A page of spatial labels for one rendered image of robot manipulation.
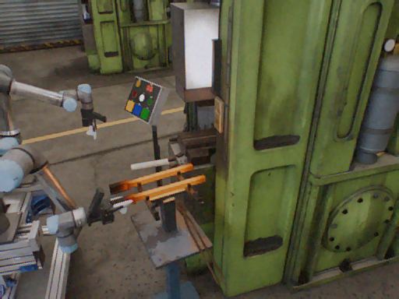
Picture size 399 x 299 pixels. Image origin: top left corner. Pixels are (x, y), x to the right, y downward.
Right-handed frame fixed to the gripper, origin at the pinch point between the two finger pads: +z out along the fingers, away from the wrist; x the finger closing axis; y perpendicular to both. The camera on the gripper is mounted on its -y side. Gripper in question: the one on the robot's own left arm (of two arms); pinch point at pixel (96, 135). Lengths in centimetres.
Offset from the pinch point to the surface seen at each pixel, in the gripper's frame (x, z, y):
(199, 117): 12, -11, -69
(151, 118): -5.1, -5.6, -38.7
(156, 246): 95, 17, -29
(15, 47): -715, 81, 237
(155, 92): -13, -22, -44
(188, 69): 44, -54, -56
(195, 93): 39, -38, -61
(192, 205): 54, 30, -55
